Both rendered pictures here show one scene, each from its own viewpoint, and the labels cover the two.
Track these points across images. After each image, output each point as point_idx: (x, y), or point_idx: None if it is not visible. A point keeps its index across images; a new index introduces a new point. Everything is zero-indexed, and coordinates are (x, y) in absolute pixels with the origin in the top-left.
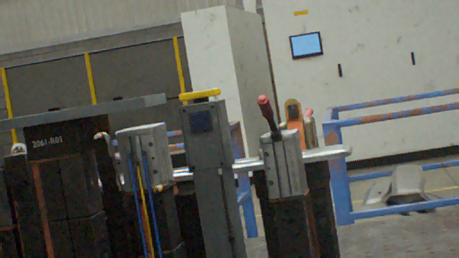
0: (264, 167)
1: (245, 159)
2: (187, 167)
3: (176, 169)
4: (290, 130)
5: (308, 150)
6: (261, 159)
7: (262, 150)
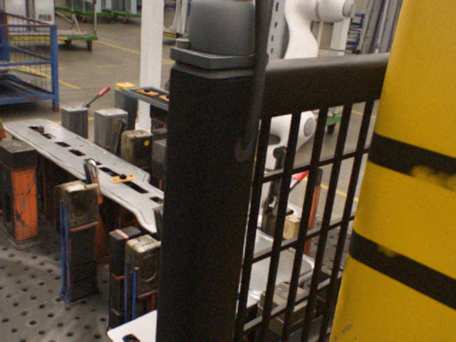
0: (87, 122)
1: (32, 137)
2: (48, 147)
3: (56, 149)
4: (68, 107)
5: (18, 127)
6: (44, 131)
7: (87, 115)
